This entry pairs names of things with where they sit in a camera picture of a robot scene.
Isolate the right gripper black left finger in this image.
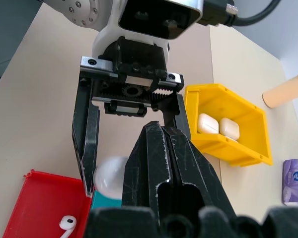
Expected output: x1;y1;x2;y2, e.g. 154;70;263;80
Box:
121;120;176;224

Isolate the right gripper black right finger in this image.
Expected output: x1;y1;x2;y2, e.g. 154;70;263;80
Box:
163;126;236;216

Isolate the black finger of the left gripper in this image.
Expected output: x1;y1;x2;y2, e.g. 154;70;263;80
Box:
160;94;191;142
72;74;100;198

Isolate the yellow plastic bin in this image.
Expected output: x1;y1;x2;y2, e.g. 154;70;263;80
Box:
184;83;274;168

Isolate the teal plastic tray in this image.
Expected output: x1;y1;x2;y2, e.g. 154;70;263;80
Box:
90;190;122;211

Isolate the red plastic tray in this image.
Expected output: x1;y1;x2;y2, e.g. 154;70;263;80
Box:
2;169;93;238

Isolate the white earbud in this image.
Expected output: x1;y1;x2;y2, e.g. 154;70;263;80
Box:
59;215;77;238

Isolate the purple tissue pack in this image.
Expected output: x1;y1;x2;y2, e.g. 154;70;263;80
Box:
282;158;298;207

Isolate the beige cylinder bottle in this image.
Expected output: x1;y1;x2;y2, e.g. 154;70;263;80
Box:
262;70;298;109

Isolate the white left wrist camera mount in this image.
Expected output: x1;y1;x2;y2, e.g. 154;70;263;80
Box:
93;0;204;60

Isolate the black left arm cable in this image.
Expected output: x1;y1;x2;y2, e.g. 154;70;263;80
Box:
203;0;283;27

